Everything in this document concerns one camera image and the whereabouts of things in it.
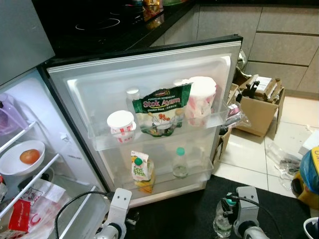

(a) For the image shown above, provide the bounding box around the pink and white packet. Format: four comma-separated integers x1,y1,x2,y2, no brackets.
226,102,246,131

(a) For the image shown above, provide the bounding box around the white-capped clear bottle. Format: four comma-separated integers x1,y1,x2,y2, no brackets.
126,88,142,113

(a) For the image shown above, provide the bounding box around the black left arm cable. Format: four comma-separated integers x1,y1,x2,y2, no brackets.
54,191,113,239

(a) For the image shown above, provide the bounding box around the white KFC plastic bag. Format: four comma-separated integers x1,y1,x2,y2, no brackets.
22,178,70,237

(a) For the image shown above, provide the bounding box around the translucent purple container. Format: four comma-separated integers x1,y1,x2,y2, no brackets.
0,94,29,136

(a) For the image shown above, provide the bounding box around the white box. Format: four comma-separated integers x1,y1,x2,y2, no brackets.
298,130,319,156

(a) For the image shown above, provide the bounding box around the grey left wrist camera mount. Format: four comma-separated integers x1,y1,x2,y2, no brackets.
96,188,133,239

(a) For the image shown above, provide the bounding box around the white bowl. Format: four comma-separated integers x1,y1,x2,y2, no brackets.
0,140,47,176

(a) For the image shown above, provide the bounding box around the brown cardboard box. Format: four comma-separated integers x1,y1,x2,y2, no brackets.
234,70,286,138
213,82,241,167

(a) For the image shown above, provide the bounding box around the blue plastic bag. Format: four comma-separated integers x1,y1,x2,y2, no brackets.
299,151,319,195

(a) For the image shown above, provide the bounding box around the Peel Fresh juice carton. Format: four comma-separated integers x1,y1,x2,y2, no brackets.
130,150,156,195

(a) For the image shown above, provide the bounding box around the red tomato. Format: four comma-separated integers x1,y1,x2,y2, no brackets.
19,149,41,165

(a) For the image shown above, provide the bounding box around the small teal-capped water bottle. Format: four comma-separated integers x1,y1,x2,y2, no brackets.
171,146,189,179
213,196,236,239

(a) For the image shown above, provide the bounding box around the crumpled grey-green plastic bag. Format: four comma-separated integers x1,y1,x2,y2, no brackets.
238,47,248,70

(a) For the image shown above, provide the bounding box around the large white KFC bucket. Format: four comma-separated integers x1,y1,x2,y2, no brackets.
185,76,218,128

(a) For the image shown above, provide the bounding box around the black floor carpet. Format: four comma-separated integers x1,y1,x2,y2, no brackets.
127,174,312,239

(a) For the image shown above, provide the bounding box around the clear plastic bag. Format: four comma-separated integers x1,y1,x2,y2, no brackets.
266,141,303,181

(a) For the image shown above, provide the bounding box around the red carton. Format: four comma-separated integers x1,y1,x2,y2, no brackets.
6,199,32,235

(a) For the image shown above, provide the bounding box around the small white KFC tub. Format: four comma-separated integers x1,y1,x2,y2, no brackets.
106,110,136,145

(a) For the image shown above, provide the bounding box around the grey fridge door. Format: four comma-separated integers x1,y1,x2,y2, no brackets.
39,35,244,209

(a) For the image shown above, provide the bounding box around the black kitchen counter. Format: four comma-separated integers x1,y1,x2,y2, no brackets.
32,0,200,60

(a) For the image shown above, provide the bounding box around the green chicken stock pouch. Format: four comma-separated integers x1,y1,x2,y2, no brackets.
132,83,193,137

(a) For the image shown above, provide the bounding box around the yellow red snack packet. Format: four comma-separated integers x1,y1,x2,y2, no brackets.
142,0,164,15

